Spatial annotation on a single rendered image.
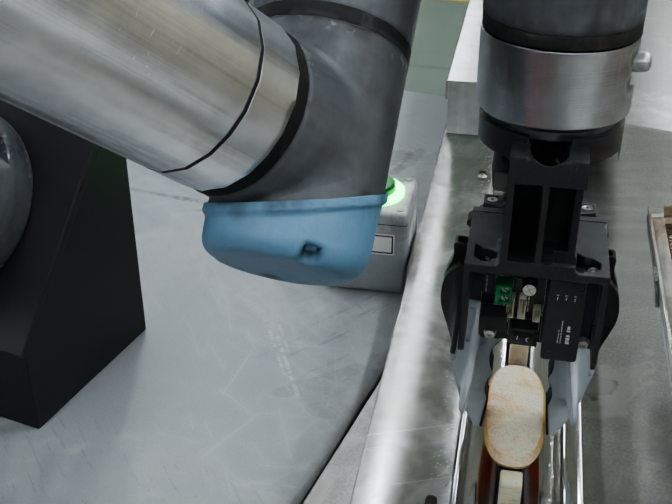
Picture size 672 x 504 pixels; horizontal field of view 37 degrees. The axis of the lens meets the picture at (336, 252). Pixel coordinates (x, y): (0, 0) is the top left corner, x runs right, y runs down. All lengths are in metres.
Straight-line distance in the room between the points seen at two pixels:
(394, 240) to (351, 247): 0.41
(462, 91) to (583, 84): 0.56
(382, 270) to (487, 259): 0.34
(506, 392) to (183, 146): 0.34
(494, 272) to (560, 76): 0.10
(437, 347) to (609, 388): 0.13
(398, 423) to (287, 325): 0.19
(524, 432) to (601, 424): 0.12
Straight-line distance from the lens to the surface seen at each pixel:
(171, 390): 0.75
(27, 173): 0.72
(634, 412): 0.75
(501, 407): 0.64
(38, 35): 0.33
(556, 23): 0.46
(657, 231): 0.83
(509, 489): 0.60
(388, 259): 0.83
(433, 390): 0.67
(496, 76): 0.48
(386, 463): 0.62
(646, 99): 1.30
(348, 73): 0.43
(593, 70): 0.47
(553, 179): 0.48
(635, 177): 1.08
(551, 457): 0.65
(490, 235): 0.53
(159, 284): 0.87
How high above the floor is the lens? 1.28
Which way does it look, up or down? 30 degrees down
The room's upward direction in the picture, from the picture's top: straight up
